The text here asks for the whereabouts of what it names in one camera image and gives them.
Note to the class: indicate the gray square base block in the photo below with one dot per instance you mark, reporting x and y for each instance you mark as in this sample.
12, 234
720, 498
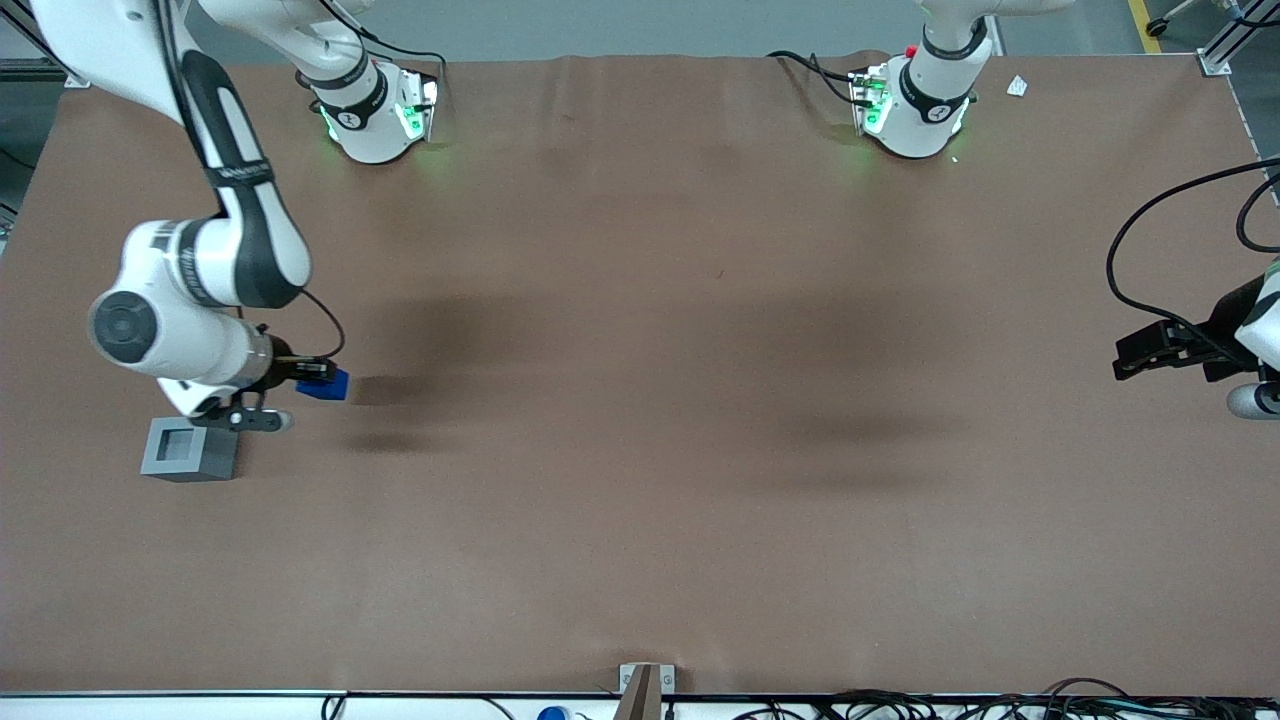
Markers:
190, 473

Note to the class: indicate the aluminium frame post with bracket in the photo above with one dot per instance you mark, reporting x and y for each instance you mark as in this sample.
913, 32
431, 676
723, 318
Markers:
30, 70
1225, 40

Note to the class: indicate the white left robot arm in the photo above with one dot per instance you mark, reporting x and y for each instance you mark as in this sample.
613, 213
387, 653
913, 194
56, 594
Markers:
925, 110

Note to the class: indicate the aluminium camera post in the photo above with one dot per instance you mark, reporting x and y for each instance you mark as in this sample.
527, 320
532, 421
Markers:
640, 700

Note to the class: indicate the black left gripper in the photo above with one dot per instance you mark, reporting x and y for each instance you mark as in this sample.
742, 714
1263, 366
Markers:
1222, 333

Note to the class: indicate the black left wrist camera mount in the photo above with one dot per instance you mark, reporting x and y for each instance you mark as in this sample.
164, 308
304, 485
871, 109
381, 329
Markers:
1232, 372

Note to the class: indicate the brown table cover sheet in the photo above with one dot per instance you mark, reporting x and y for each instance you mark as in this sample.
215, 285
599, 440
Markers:
640, 450

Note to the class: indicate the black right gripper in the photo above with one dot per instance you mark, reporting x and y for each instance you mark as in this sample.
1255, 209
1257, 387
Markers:
281, 371

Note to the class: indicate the blue plastic insert part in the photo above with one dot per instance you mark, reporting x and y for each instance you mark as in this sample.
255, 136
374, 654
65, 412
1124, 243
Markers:
335, 388

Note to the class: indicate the small white paper tag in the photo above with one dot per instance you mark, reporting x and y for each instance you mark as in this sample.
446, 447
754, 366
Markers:
1017, 86

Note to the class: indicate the black caster wheel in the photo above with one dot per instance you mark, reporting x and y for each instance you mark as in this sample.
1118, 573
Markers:
1157, 27

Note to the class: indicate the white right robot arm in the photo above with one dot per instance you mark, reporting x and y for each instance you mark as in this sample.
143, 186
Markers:
170, 340

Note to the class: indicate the metal mounting bracket plate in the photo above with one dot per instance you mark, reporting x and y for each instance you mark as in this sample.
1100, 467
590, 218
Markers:
668, 680

